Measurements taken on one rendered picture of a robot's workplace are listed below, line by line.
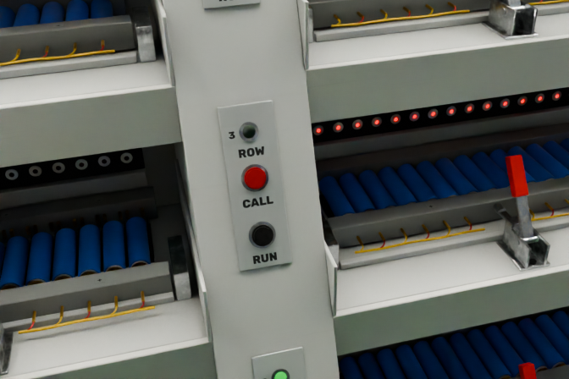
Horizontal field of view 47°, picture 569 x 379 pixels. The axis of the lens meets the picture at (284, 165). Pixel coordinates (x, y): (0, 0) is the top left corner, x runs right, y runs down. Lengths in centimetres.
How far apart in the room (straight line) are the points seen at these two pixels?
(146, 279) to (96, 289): 4
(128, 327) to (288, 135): 19
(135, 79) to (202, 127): 6
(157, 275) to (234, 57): 18
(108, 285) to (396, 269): 24
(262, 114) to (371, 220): 16
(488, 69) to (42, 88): 34
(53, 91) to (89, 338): 19
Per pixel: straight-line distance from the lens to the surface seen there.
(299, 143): 48
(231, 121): 47
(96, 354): 52
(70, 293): 54
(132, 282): 53
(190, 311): 53
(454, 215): 61
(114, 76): 49
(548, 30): 58
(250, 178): 47
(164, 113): 47
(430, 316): 56
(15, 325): 55
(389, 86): 51
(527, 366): 64
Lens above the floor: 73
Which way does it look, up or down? 9 degrees down
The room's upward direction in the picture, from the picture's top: 7 degrees counter-clockwise
